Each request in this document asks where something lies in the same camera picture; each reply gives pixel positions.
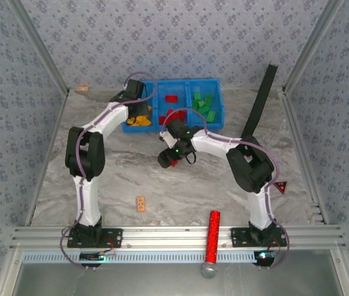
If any blue three-compartment bin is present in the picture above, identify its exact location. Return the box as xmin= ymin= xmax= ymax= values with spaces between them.
xmin=121 ymin=76 xmax=226 ymax=134

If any red glitter microphone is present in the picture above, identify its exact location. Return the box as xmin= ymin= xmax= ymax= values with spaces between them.
xmin=201 ymin=210 xmax=222 ymax=279

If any black flat bar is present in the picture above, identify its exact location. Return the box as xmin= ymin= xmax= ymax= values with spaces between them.
xmin=240 ymin=63 xmax=279 ymax=138

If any red triangle warning sticker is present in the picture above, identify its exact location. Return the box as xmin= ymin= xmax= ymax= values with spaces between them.
xmin=273 ymin=181 xmax=289 ymax=195

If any grey metal panel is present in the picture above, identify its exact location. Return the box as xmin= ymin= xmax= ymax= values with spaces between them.
xmin=17 ymin=261 xmax=345 ymax=296

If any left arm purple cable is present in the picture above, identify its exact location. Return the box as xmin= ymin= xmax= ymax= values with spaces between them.
xmin=59 ymin=72 xmax=158 ymax=269

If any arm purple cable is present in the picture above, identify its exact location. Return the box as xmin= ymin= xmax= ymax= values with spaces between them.
xmin=161 ymin=107 xmax=291 ymax=269
xmin=59 ymin=72 xmax=158 ymax=269

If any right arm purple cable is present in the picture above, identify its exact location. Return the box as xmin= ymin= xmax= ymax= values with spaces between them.
xmin=161 ymin=107 xmax=291 ymax=269

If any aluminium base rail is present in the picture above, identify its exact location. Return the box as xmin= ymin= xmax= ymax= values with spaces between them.
xmin=10 ymin=224 xmax=347 ymax=251

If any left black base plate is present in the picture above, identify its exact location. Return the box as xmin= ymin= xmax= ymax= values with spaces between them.
xmin=67 ymin=228 xmax=123 ymax=249

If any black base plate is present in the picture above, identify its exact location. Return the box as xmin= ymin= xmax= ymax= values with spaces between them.
xmin=67 ymin=228 xmax=123 ymax=249
xmin=230 ymin=227 xmax=287 ymax=248

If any slotted grey cable duct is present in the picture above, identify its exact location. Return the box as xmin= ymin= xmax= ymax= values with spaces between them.
xmin=22 ymin=250 xmax=257 ymax=263

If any aluminium side rail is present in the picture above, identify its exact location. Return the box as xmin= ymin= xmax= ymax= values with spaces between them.
xmin=281 ymin=88 xmax=331 ymax=225
xmin=23 ymin=89 xmax=70 ymax=228

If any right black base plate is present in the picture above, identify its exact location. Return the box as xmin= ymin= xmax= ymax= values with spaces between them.
xmin=230 ymin=227 xmax=287 ymax=248

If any aluminium frame post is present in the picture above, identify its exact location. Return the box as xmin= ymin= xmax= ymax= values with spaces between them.
xmin=281 ymin=0 xmax=347 ymax=95
xmin=6 ymin=0 xmax=71 ymax=95

